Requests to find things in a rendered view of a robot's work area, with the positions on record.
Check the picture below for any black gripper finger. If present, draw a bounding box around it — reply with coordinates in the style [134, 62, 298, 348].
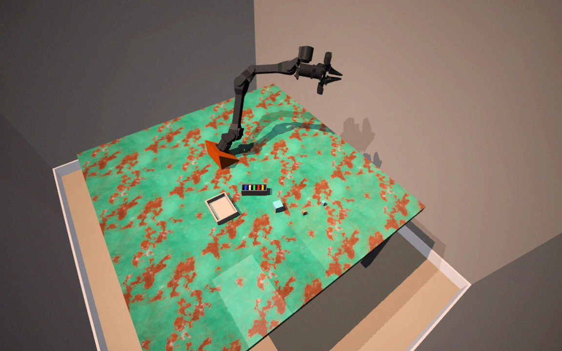
[326, 76, 341, 85]
[328, 64, 343, 76]

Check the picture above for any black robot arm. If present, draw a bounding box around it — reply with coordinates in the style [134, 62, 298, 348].
[215, 46, 314, 154]

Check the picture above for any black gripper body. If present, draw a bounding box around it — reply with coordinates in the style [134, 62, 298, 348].
[309, 52, 332, 95]

